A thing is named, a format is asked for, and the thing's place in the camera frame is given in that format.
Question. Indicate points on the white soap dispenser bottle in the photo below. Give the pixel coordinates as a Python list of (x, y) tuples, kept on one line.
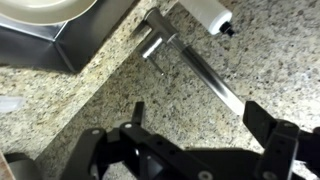
[(211, 14)]

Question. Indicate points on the cream pan with wooden handle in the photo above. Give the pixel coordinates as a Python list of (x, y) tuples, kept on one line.
[(44, 12)]

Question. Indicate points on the stainless steel sink basin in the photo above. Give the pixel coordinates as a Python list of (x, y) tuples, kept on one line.
[(67, 46)]

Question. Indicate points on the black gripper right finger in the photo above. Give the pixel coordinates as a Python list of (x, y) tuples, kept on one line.
[(278, 138)]

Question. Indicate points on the chrome gooseneck faucet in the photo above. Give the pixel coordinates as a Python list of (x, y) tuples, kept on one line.
[(162, 31)]

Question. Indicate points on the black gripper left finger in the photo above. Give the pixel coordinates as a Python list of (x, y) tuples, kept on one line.
[(146, 156)]

